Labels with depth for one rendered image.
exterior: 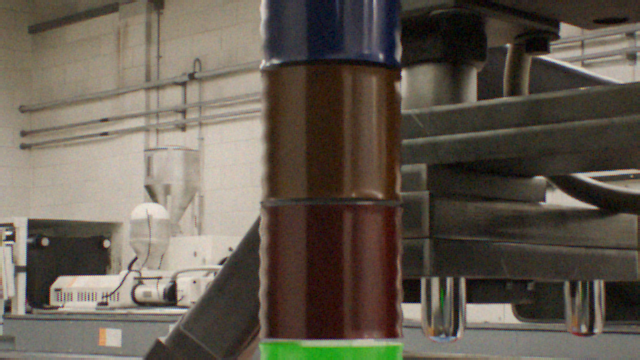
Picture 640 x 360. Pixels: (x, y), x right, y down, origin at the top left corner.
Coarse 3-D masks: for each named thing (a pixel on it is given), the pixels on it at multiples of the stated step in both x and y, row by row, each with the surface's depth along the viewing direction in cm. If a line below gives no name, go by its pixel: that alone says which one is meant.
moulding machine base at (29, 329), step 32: (32, 320) 905; (64, 320) 877; (96, 320) 849; (128, 320) 822; (160, 320) 798; (0, 352) 929; (32, 352) 901; (64, 352) 874; (96, 352) 847; (128, 352) 822; (256, 352) 747
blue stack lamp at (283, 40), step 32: (288, 0) 32; (320, 0) 32; (352, 0) 32; (384, 0) 32; (288, 32) 32; (320, 32) 32; (352, 32) 32; (384, 32) 32; (288, 64) 32; (320, 64) 32; (352, 64) 32; (384, 64) 32
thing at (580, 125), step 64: (448, 64) 61; (448, 128) 57; (512, 128) 55; (576, 128) 53; (448, 192) 57; (512, 192) 61; (448, 256) 54; (512, 256) 57; (576, 256) 62; (448, 320) 55; (576, 320) 64
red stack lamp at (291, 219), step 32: (288, 224) 32; (320, 224) 31; (352, 224) 31; (384, 224) 32; (288, 256) 32; (320, 256) 31; (352, 256) 31; (384, 256) 32; (288, 288) 31; (320, 288) 31; (352, 288) 31; (384, 288) 32; (288, 320) 31; (320, 320) 31; (352, 320) 31; (384, 320) 32
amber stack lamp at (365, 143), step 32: (288, 96) 32; (320, 96) 32; (352, 96) 32; (384, 96) 32; (288, 128) 32; (320, 128) 32; (352, 128) 32; (384, 128) 32; (288, 160) 32; (320, 160) 31; (352, 160) 32; (384, 160) 32; (288, 192) 32; (320, 192) 31; (352, 192) 31; (384, 192) 32
